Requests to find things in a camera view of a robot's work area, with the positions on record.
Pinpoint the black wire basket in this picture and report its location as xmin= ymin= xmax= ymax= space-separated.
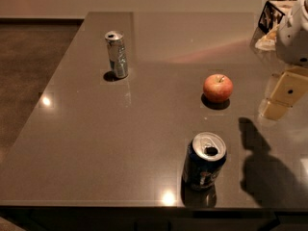
xmin=258 ymin=0 xmax=295 ymax=34

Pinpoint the tall silver can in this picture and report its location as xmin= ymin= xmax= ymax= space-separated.
xmin=105 ymin=31 xmax=128 ymax=79

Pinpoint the blue pepsi can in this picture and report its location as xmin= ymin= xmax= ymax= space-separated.
xmin=181 ymin=131 xmax=228 ymax=192

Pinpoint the red apple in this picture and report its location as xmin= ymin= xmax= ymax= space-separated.
xmin=203 ymin=74 xmax=233 ymax=103

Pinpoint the white snack bag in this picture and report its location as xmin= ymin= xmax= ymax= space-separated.
xmin=255 ymin=28 xmax=277 ymax=51

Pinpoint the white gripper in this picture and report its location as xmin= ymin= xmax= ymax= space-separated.
xmin=260 ymin=0 xmax=308 ymax=120

